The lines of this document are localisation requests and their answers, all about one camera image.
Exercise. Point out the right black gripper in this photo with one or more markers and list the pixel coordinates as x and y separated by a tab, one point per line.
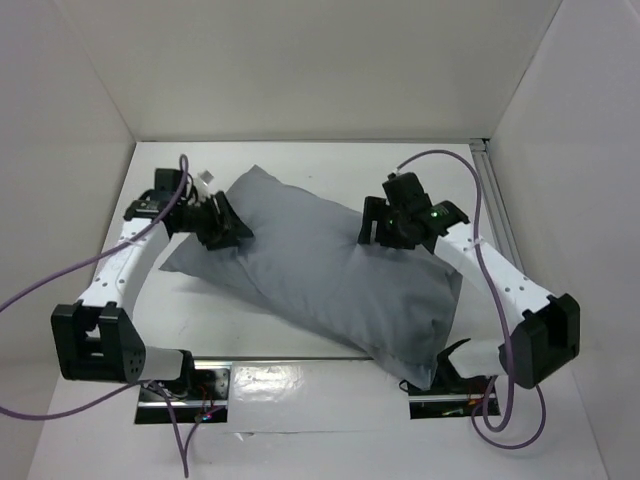
375	220

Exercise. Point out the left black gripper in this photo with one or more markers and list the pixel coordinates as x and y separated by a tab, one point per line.
230	223

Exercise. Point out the grey pillowcase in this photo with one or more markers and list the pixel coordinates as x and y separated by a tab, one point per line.
304	263

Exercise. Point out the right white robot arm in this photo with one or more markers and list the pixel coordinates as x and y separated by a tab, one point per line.
543	329

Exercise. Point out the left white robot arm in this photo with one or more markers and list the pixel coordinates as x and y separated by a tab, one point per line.
95	337

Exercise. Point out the aluminium frame rail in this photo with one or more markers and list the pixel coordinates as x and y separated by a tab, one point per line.
500	224

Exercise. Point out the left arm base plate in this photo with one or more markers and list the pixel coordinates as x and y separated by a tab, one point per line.
205	400

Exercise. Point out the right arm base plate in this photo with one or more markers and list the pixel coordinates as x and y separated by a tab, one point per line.
449	396

